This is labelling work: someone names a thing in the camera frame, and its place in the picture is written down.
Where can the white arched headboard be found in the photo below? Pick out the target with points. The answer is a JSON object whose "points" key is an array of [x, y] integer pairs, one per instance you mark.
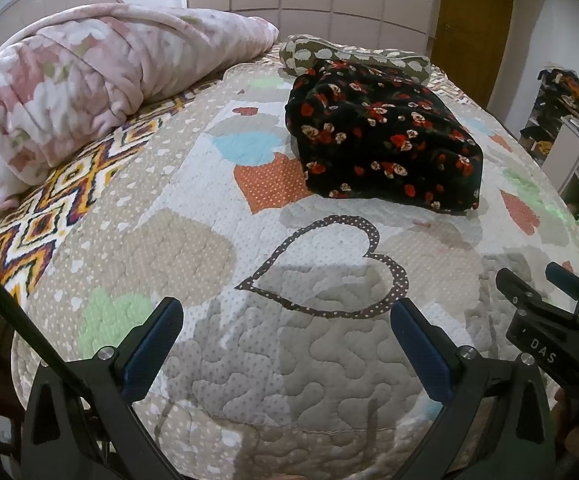
{"points": [[34, 10]]}

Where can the brown wooden door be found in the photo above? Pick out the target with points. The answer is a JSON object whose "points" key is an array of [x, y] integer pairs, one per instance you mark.
{"points": [[469, 25]]}

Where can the pink floral fleece blanket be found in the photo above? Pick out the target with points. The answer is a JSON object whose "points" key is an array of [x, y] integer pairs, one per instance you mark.
{"points": [[94, 75]]}

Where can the zigzag patterned blanket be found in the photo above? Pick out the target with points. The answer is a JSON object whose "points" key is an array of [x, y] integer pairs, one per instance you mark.
{"points": [[34, 230]]}

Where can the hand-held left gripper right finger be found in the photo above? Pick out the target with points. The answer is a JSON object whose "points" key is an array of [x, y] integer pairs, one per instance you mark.
{"points": [[422, 355]]}

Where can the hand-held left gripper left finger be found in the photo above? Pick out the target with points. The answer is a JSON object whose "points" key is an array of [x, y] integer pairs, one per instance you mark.
{"points": [[154, 345]]}

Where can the olive spotted pillow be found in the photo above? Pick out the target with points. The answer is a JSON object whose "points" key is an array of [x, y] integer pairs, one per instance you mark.
{"points": [[304, 52]]}

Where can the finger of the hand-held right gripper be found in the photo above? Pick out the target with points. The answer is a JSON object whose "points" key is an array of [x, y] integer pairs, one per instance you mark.
{"points": [[519, 290], [567, 280]]}

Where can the black floral garment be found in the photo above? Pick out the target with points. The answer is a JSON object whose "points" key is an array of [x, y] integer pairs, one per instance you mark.
{"points": [[384, 135]]}

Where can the beige quilted heart bedspread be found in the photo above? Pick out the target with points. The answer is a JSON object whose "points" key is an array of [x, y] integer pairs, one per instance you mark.
{"points": [[319, 350]]}

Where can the colourful clothes pile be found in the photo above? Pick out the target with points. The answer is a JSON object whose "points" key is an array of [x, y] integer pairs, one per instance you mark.
{"points": [[564, 85]]}

